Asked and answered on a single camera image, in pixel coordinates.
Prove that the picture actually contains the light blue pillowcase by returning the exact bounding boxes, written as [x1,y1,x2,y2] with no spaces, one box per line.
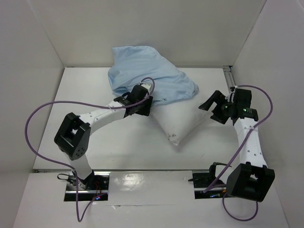
[108,46,199,105]

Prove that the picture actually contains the white pillow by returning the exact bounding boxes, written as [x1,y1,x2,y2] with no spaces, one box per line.
[151,92,208,146]

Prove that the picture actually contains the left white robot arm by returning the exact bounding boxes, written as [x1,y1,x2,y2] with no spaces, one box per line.
[54,83,155,190]

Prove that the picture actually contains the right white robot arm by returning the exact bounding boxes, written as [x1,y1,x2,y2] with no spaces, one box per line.
[199,85,275,202]

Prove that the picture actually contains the aluminium frame rail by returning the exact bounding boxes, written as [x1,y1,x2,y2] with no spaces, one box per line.
[223,66,237,92]

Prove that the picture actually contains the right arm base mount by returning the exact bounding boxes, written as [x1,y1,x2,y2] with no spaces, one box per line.
[188,162,227,200]

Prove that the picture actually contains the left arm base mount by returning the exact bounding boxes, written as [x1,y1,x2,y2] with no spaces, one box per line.
[57,171,110,202]

